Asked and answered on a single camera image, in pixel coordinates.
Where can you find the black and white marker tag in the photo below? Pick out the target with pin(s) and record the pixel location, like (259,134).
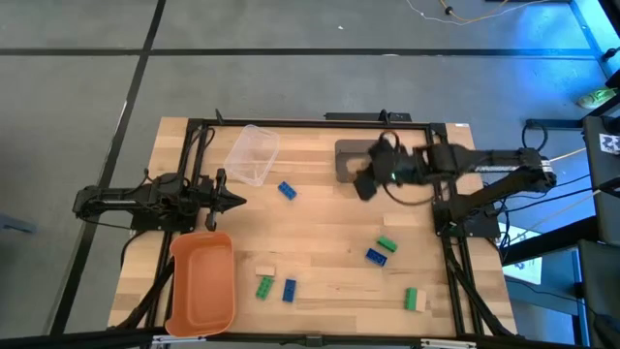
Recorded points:
(610,144)

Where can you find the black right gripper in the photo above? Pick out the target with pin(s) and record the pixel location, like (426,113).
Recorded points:
(402,167)

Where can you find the black aluminium table frame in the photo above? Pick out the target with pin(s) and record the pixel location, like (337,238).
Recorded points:
(315,124)

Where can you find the green shoe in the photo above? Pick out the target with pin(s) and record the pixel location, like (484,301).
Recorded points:
(596,99)

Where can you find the grey floor object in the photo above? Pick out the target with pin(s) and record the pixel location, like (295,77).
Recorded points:
(14,225)

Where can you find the blue toy brick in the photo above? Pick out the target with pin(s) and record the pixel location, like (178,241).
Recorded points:
(287,190)
(289,291)
(376,257)

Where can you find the black aluminium crossbar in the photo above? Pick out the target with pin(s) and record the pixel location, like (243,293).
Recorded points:
(97,338)

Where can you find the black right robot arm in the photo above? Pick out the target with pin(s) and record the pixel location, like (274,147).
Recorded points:
(504,162)

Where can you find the white paper sheet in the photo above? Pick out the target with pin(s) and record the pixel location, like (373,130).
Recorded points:
(530,271)

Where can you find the black mount bar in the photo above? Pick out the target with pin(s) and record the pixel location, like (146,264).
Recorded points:
(358,117)

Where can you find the green toy brick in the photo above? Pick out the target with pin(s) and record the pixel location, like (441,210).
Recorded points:
(411,299)
(387,244)
(264,288)

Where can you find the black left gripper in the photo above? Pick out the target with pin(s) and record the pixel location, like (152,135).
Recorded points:
(219,186)

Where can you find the grey translucent plastic container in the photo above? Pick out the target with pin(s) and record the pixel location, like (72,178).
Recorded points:
(345,150)

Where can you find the black floor bar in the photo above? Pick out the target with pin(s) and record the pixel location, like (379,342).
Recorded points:
(557,124)

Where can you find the orange plastic container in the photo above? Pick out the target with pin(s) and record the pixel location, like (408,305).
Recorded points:
(203,286)

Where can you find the dark grey cabinet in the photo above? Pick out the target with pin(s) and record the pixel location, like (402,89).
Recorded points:
(605,213)

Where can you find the clear plastic container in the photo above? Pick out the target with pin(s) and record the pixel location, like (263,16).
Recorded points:
(252,155)

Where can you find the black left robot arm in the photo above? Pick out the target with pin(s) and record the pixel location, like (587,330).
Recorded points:
(121,196)

